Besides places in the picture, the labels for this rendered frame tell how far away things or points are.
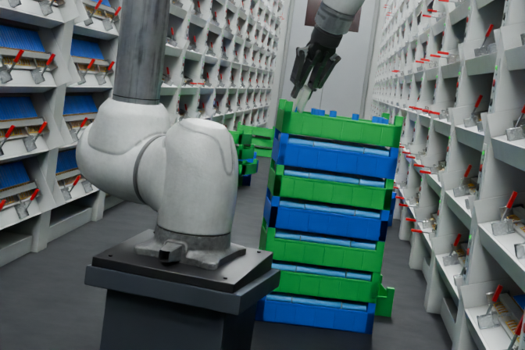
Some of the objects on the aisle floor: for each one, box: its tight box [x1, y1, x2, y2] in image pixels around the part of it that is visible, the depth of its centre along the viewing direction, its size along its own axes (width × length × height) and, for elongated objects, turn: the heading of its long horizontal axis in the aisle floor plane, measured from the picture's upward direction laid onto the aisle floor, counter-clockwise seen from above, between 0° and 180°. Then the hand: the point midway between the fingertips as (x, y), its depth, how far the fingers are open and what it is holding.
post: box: [424, 0, 509, 314], centre depth 282 cm, size 20×9×174 cm
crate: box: [374, 274, 395, 317], centre depth 280 cm, size 30×20×8 cm
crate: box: [255, 295, 376, 334], centre depth 258 cm, size 30×20×8 cm
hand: (299, 98), depth 252 cm, fingers closed, pressing on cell
